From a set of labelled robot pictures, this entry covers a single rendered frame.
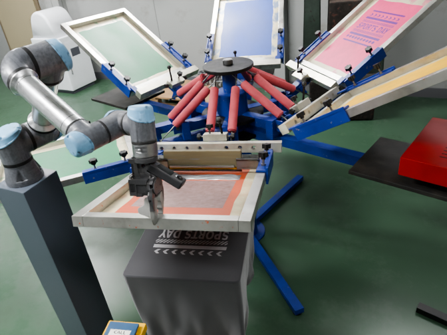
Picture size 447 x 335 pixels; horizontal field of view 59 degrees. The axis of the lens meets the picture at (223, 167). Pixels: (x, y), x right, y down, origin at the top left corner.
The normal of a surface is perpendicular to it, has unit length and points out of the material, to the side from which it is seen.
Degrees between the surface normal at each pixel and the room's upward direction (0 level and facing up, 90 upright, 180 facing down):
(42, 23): 90
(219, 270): 0
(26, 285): 0
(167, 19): 90
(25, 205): 90
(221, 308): 93
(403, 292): 0
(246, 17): 32
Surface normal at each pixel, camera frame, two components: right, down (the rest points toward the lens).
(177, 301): -0.21, 0.55
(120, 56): 0.32, -0.58
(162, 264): -0.11, -0.85
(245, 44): -0.18, -0.44
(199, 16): -0.42, 0.50
